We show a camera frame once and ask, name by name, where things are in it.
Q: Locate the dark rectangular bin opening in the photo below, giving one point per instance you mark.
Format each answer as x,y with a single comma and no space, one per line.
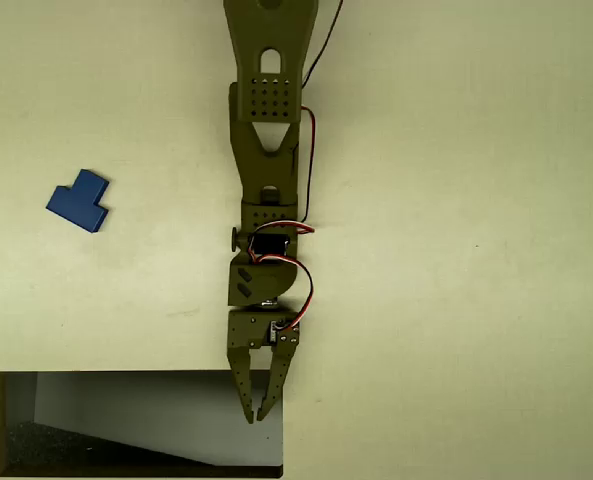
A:
126,400

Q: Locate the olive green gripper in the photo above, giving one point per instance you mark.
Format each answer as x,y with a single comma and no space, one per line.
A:
248,334

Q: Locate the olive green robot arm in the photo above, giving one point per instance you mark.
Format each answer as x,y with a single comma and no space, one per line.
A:
268,165

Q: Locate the blue T block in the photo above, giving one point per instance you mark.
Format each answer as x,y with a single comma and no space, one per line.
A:
78,202

